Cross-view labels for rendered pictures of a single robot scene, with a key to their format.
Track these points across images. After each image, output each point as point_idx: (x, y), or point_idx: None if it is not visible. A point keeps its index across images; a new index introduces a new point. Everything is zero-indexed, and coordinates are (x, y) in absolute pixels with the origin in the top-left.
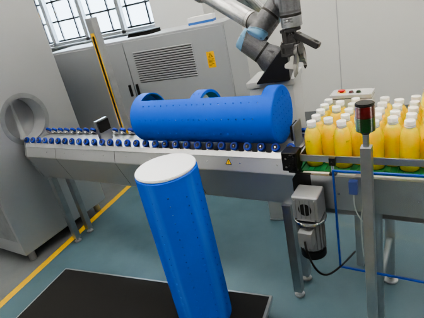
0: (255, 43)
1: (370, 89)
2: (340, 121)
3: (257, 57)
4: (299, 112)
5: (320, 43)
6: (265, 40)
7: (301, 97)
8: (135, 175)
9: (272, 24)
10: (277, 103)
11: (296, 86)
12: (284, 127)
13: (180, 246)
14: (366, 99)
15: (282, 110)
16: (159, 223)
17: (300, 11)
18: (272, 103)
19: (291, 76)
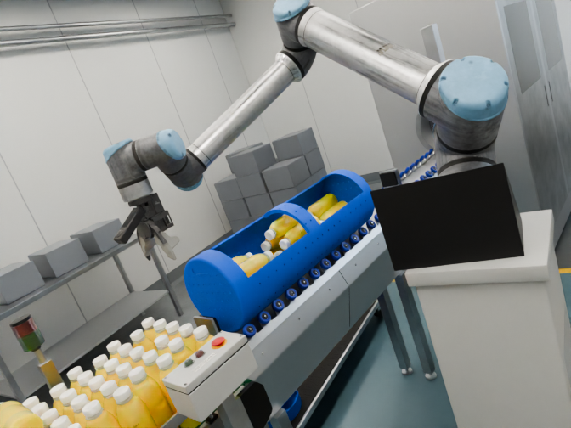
0: (436, 152)
1: (180, 380)
2: (112, 343)
3: None
4: (474, 359)
5: (118, 239)
6: (454, 154)
7: (521, 338)
8: None
9: (170, 179)
10: (195, 278)
11: (454, 297)
12: (217, 313)
13: None
14: (141, 369)
15: (208, 290)
16: None
17: (116, 184)
18: (184, 272)
19: (423, 265)
